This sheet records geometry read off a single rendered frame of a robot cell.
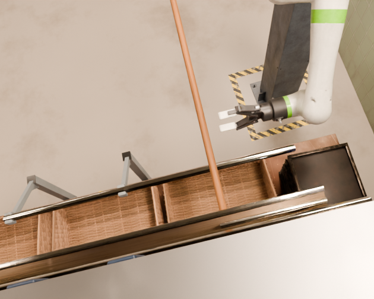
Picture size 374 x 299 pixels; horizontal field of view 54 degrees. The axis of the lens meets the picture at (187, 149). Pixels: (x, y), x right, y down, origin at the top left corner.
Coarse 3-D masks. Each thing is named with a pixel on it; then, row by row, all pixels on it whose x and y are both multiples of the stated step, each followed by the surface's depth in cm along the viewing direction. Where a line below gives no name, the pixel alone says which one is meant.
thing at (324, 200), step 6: (324, 198) 110; (300, 204) 110; (306, 204) 109; (312, 204) 109; (318, 204) 109; (276, 210) 110; (282, 210) 110; (288, 210) 109; (294, 210) 110; (252, 216) 110; (258, 216) 110; (264, 216) 110; (270, 216) 110; (228, 222) 110; (234, 222) 110; (240, 222) 110
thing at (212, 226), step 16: (256, 208) 116; (272, 208) 115; (304, 208) 115; (192, 224) 116; (208, 224) 116; (240, 224) 115; (128, 240) 117; (144, 240) 117; (160, 240) 116; (176, 240) 116; (64, 256) 117; (80, 256) 117; (96, 256) 117; (112, 256) 116; (0, 272) 118; (16, 272) 118; (32, 272) 117; (48, 272) 117
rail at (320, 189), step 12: (300, 192) 114; (312, 192) 113; (252, 204) 114; (264, 204) 114; (204, 216) 114; (216, 216) 114; (156, 228) 115; (168, 228) 115; (96, 240) 116; (108, 240) 115; (120, 240) 115; (48, 252) 116; (60, 252) 116; (72, 252) 116; (0, 264) 117; (12, 264) 116; (24, 264) 116
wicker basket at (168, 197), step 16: (208, 176) 206; (224, 176) 204; (240, 176) 204; (256, 176) 203; (176, 192) 205; (208, 192) 203; (224, 192) 202; (240, 192) 201; (256, 192) 200; (272, 192) 183; (176, 208) 202; (192, 208) 201; (208, 208) 200
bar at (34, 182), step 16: (128, 160) 173; (240, 160) 146; (256, 160) 146; (32, 176) 178; (144, 176) 206; (176, 176) 147; (192, 176) 147; (48, 192) 195; (64, 192) 209; (112, 192) 147; (128, 192) 149; (16, 208) 156; (48, 208) 148
